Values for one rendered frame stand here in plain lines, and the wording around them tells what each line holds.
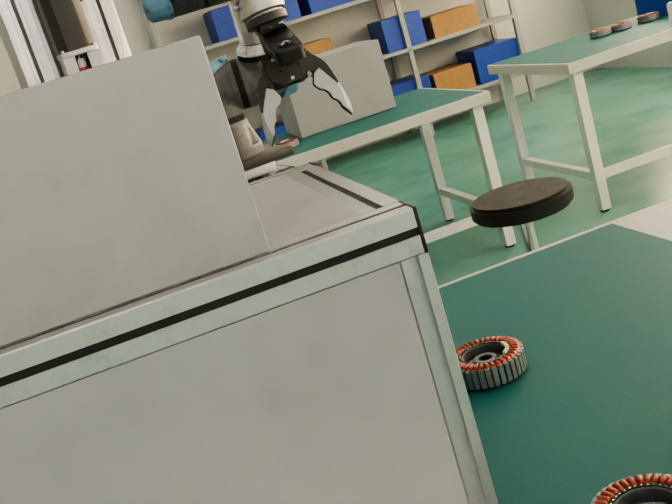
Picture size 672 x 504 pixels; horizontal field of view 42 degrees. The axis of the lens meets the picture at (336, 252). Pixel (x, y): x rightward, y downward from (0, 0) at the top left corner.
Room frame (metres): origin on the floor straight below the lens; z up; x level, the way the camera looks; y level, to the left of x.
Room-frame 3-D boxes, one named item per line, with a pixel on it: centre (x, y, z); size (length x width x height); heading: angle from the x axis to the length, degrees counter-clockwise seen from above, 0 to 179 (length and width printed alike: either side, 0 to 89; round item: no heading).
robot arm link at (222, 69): (2.09, 0.16, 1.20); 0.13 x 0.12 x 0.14; 93
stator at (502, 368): (1.18, -0.16, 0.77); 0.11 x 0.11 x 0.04
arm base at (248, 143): (2.09, 0.17, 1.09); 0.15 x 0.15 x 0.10
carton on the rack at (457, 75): (7.96, -1.40, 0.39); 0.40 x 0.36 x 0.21; 9
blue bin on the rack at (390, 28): (7.89, -1.07, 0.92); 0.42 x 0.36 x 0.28; 10
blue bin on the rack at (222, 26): (7.64, 0.31, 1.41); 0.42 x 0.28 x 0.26; 12
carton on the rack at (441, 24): (7.99, -1.53, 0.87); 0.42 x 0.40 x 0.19; 100
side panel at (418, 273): (0.93, -0.04, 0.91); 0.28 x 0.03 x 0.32; 11
